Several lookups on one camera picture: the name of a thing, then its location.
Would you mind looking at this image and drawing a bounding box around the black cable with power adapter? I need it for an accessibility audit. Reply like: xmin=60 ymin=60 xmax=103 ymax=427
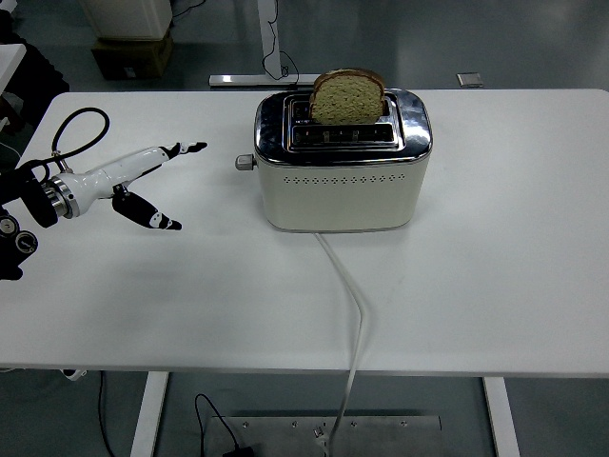
xmin=193 ymin=393 xmax=256 ymax=457

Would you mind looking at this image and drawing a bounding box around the white table leg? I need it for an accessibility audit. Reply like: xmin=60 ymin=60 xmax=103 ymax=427
xmin=128 ymin=371 xmax=170 ymax=457
xmin=481 ymin=377 xmax=522 ymax=457

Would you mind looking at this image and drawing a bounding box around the white side table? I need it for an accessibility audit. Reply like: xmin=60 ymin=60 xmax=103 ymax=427
xmin=0 ymin=43 xmax=28 ymax=94

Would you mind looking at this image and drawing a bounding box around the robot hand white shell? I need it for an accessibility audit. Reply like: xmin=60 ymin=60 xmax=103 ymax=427
xmin=49 ymin=140 xmax=208 ymax=232

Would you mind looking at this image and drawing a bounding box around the brown cardboard box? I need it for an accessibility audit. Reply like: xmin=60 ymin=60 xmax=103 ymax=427
xmin=89 ymin=27 xmax=175 ymax=81

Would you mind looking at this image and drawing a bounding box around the white cabinet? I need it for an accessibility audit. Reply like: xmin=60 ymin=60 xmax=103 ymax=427
xmin=76 ymin=0 xmax=173 ymax=41

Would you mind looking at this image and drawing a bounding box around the black ribbed foam block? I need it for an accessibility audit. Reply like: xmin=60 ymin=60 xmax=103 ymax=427
xmin=13 ymin=40 xmax=71 ymax=129

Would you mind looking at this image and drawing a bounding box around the black looped floor cable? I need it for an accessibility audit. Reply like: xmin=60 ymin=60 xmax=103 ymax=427
xmin=261 ymin=0 xmax=301 ymax=89

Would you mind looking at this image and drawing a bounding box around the brown bread slice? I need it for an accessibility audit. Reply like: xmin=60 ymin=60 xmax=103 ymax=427
xmin=308 ymin=68 xmax=385 ymax=126

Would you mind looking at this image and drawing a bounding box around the grey metal plate with screws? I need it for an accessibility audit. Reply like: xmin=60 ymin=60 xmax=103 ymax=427
xmin=208 ymin=415 xmax=442 ymax=457

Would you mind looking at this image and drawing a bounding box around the cream and chrome toaster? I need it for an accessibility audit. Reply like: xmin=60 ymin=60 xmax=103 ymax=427
xmin=252 ymin=88 xmax=434 ymax=234

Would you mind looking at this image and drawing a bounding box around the white desk stand with foot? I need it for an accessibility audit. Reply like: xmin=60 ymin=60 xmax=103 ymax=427
xmin=208 ymin=0 xmax=321 ymax=89

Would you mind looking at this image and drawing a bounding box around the thin black hanging cable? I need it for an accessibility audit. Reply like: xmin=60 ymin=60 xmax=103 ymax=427
xmin=97 ymin=371 xmax=120 ymax=457

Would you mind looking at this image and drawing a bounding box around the white toaster power cord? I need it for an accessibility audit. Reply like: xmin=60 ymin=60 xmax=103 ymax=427
xmin=311 ymin=230 xmax=368 ymax=453

